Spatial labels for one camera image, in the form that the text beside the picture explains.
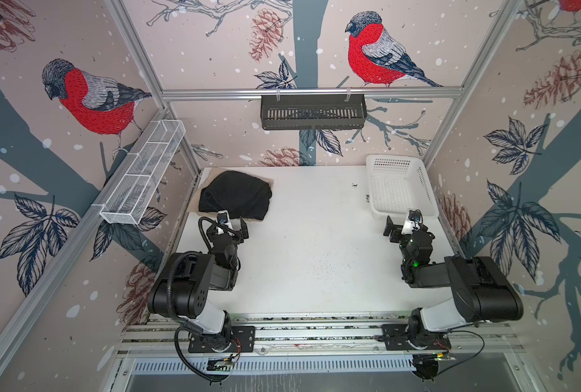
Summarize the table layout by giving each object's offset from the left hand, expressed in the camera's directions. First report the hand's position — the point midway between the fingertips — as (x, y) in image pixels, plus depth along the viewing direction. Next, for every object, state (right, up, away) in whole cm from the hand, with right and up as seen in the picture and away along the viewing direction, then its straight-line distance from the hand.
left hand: (226, 219), depth 89 cm
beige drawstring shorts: (-18, +18, +29) cm, 39 cm away
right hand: (+66, -1, +1) cm, 66 cm away
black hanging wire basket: (+34, +45, +17) cm, 59 cm away
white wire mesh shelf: (-25, +17, -10) cm, 32 cm away
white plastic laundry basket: (+76, +14, +26) cm, 81 cm away
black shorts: (+2, +8, +15) cm, 17 cm away
